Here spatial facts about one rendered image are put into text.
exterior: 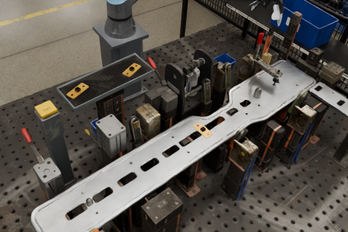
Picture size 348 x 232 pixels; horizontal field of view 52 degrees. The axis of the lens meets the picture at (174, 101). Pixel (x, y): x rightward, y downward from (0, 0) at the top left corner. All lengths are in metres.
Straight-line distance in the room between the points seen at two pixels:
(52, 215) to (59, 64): 2.28
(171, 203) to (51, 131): 0.52
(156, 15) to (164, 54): 1.74
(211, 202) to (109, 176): 0.52
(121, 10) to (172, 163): 0.74
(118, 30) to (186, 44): 0.78
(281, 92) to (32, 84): 2.19
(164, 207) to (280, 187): 0.70
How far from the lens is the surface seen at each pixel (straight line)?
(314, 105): 1.76
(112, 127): 1.33
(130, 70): 1.47
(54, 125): 1.39
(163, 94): 1.49
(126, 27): 1.74
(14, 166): 1.82
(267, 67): 1.73
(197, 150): 1.41
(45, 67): 3.41
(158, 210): 1.23
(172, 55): 2.31
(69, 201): 1.31
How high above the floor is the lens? 2.12
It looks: 45 degrees down
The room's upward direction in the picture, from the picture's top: 5 degrees clockwise
